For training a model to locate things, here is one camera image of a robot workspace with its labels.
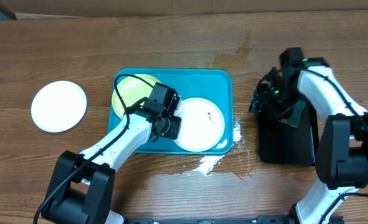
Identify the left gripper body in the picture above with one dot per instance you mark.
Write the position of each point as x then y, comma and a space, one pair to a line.
171, 126

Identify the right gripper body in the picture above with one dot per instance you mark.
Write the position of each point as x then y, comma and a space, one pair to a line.
277, 102

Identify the green yellow sponge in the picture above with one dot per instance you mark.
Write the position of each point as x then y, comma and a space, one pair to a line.
296, 110

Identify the white plate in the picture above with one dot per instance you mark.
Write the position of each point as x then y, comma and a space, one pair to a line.
58, 106
202, 125

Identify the black rectangular tray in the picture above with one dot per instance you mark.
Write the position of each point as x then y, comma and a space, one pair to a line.
279, 143

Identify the teal plastic tray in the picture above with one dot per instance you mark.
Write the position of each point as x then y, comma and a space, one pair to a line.
212, 84

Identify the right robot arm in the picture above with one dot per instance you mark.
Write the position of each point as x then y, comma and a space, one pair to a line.
341, 159

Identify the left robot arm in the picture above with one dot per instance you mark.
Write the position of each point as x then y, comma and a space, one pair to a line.
81, 187

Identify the yellow plate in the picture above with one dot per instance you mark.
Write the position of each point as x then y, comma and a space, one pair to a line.
132, 89

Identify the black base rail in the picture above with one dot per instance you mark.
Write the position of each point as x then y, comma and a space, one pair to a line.
202, 220

